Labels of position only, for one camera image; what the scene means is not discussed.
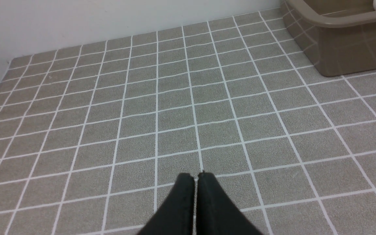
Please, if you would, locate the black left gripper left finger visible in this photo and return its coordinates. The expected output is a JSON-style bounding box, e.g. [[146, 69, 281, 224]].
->
[[138, 173, 195, 235]]

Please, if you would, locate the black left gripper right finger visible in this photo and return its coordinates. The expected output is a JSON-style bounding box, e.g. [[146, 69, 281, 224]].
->
[[196, 172, 262, 235]]

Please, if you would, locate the grey checkered tablecloth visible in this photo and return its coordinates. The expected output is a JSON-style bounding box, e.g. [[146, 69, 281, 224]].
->
[[0, 8, 376, 235]]

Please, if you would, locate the olive plastic bin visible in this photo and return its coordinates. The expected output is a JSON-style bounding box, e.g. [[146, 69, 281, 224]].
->
[[280, 0, 376, 76]]

